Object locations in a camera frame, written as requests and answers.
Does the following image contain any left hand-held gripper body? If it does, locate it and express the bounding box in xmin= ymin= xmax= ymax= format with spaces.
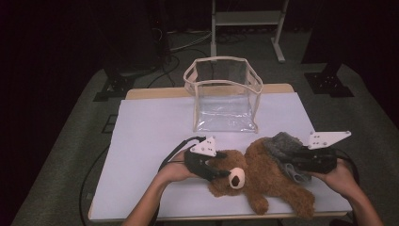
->
xmin=183 ymin=136 xmax=220 ymax=182

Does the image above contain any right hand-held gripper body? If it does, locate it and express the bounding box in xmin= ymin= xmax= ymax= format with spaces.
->
xmin=295 ymin=130 xmax=352 ymax=174

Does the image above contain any grey furry toy garment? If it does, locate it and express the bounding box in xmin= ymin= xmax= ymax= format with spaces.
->
xmin=263 ymin=131 xmax=313 ymax=185

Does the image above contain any brown teddy bear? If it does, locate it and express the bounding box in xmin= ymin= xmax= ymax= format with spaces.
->
xmin=206 ymin=137 xmax=315 ymax=219

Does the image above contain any transparent bag with beige trim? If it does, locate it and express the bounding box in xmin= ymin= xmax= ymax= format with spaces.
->
xmin=183 ymin=56 xmax=263 ymax=134

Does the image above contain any person's left hand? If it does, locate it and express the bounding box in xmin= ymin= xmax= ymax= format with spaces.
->
xmin=156 ymin=150 xmax=199 ymax=186

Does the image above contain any person's right hand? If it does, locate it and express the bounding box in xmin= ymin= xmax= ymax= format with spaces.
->
xmin=310 ymin=158 xmax=360 ymax=199

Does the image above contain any black stand base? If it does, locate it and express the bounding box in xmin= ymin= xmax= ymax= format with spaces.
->
xmin=304 ymin=62 xmax=356 ymax=98
xmin=93 ymin=74 xmax=136 ymax=102

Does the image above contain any wooden table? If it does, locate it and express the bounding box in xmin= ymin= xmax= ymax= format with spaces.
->
xmin=88 ymin=83 xmax=354 ymax=222

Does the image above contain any white metal stand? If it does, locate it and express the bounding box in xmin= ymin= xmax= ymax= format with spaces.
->
xmin=210 ymin=0 xmax=290 ymax=64

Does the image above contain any right hand-held gripper black cable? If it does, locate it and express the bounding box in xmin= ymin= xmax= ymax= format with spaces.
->
xmin=335 ymin=149 xmax=360 ymax=186

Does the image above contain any black looped floor cable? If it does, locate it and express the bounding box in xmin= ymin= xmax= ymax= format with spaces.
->
xmin=146 ymin=55 xmax=182 ymax=89

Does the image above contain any grey floor cable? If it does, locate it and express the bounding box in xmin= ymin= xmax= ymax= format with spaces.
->
xmin=168 ymin=31 xmax=213 ymax=53

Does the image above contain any black cable beside table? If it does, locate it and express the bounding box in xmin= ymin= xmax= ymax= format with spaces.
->
xmin=78 ymin=143 xmax=111 ymax=226

